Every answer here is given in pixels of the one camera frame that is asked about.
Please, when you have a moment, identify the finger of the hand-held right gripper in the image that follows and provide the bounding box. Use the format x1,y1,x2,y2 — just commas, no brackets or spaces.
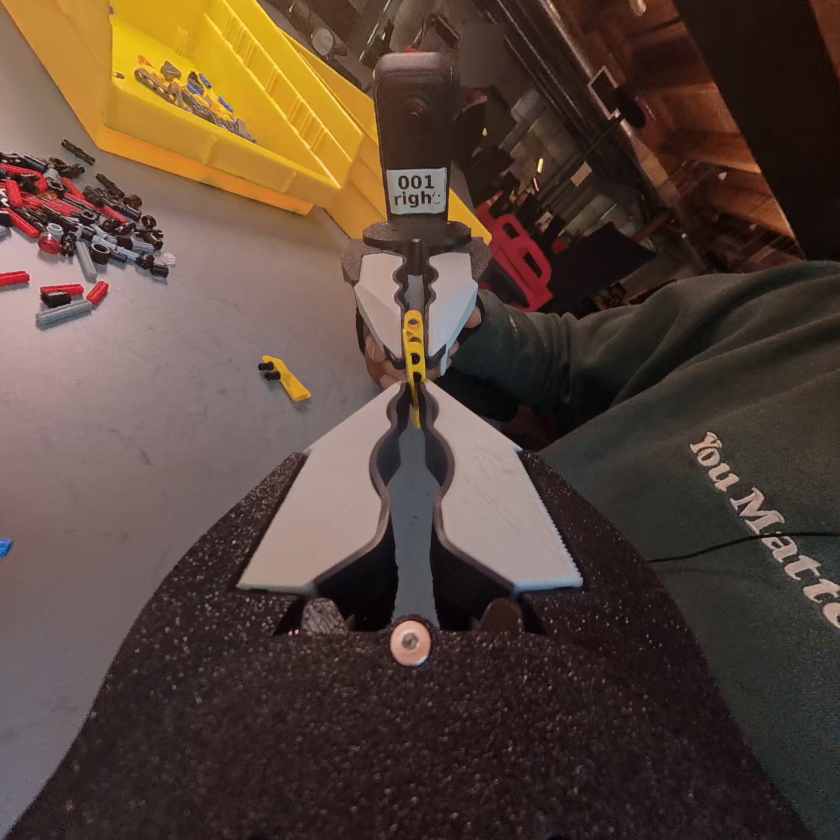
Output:
353,252,409,365
423,252,480,376

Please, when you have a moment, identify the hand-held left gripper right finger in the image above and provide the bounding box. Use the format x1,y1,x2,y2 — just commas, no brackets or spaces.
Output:
423,384,584,593

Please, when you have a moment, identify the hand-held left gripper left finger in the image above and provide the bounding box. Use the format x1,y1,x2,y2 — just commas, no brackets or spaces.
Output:
238,382,408,590

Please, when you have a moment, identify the yellow lego beam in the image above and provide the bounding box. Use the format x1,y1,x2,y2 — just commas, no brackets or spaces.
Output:
402,310,427,388

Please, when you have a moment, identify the pile of small lego connectors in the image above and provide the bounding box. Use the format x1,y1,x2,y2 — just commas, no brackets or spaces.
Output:
0,138,178,328

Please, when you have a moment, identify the heap of grey blue lego parts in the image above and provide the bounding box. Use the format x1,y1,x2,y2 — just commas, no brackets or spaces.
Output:
112,56,258,142

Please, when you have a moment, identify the person's right hand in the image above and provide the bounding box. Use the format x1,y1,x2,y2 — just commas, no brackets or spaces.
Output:
357,314,403,388

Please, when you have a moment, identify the red step stool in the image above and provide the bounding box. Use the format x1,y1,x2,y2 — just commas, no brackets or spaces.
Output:
476,200,565,312

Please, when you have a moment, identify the yellow plastic bin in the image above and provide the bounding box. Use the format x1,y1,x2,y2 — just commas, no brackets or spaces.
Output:
282,33,493,244
7,0,342,216

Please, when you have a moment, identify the wooden furniture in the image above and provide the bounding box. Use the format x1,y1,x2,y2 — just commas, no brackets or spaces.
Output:
591,0,840,263

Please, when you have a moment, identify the black drawstring with toggle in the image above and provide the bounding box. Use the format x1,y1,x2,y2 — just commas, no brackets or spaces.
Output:
646,528,840,564

